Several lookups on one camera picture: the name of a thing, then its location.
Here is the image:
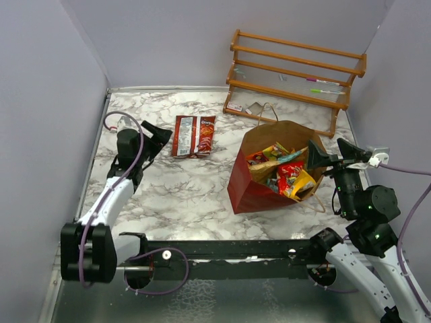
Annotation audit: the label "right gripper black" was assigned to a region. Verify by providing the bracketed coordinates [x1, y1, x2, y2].
[307, 137, 366, 216]

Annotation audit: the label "red Doritos chip bag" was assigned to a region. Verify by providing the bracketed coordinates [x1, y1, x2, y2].
[172, 115, 216, 158]

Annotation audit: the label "brown red paper bag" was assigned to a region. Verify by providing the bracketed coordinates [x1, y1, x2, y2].
[228, 120, 326, 214]

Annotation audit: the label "orange Fox's candy bag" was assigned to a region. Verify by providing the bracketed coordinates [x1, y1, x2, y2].
[246, 142, 290, 166]

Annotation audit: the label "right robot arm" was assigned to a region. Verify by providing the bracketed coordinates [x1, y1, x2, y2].
[307, 139, 430, 322]

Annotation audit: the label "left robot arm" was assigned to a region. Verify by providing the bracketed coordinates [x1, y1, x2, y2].
[61, 121, 172, 287]

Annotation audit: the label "yellow snack packet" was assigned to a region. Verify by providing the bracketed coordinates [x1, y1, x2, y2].
[282, 170, 316, 201]

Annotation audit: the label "red snack packet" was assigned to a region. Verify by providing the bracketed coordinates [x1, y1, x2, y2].
[277, 161, 304, 195]

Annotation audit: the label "teal snack packet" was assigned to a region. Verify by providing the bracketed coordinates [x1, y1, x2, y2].
[277, 149, 304, 164]

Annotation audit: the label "green marker pen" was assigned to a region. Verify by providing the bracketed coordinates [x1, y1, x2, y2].
[310, 89, 346, 95]

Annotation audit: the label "pink marker pen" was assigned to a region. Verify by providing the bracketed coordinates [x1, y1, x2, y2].
[306, 78, 341, 86]

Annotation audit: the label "red white small box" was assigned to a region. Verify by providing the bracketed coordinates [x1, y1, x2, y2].
[226, 102, 242, 112]

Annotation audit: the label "open grey small box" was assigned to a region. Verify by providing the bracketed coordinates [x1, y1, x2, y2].
[245, 102, 264, 115]

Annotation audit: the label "orange wooden rack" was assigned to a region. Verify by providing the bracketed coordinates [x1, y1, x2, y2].
[223, 30, 367, 138]

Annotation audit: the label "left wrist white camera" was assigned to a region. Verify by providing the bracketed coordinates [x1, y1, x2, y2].
[109, 116, 133, 133]

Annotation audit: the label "wrist white camera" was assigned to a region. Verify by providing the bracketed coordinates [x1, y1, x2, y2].
[367, 146, 390, 168]
[109, 116, 133, 133]

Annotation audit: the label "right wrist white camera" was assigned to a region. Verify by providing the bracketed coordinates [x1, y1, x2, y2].
[367, 146, 390, 168]

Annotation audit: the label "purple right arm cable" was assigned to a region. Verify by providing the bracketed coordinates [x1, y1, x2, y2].
[378, 162, 431, 320]

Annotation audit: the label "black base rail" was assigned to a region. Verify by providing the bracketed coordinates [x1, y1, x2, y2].
[119, 240, 332, 281]

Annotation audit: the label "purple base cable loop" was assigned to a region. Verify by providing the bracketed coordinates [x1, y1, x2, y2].
[123, 248, 189, 297]

